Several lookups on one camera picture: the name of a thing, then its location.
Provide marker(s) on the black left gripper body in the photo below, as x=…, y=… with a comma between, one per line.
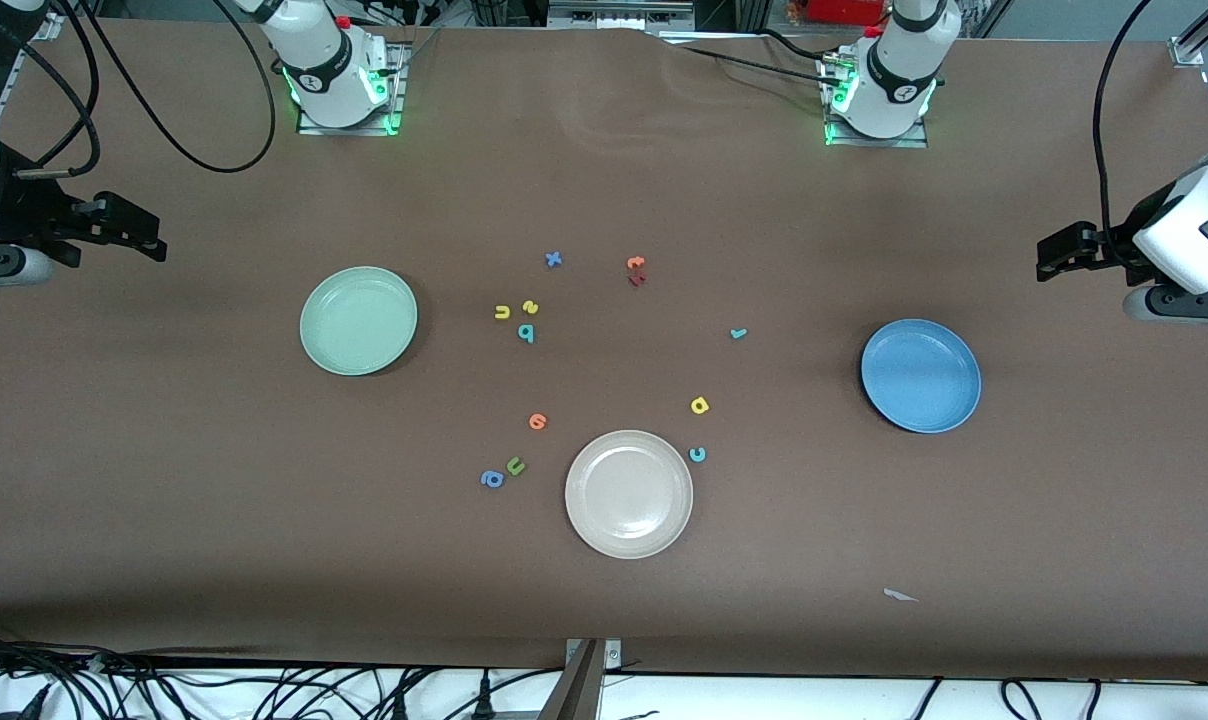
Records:
x=1122, y=238

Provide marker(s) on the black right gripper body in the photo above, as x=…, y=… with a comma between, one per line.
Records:
x=26, y=212

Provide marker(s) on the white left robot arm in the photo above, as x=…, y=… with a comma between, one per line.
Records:
x=894, y=80

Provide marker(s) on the blue plate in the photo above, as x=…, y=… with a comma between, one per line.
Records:
x=921, y=376

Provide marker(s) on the aluminium corner profile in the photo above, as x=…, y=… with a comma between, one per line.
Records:
x=44, y=27
x=1189, y=48

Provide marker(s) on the light green plate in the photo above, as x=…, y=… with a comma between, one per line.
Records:
x=359, y=320

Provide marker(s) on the red box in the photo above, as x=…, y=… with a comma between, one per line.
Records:
x=844, y=10

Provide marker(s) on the white paper scrap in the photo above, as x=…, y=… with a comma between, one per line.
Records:
x=896, y=596

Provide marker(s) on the blue foam letter a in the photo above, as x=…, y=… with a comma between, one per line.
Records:
x=485, y=476

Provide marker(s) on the brown table cover sheet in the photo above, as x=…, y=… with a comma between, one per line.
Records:
x=604, y=180

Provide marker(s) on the beige plate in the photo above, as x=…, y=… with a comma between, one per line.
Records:
x=629, y=494

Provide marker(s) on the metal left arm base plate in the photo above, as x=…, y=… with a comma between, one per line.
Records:
x=844, y=140

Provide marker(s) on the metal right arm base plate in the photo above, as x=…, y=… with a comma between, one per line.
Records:
x=396, y=100

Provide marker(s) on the aluminium frame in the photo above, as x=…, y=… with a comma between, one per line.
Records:
x=614, y=18

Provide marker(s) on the silver metal bracket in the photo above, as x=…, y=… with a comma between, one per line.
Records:
x=614, y=655

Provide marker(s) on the aluminium profile post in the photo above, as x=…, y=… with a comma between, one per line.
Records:
x=574, y=695

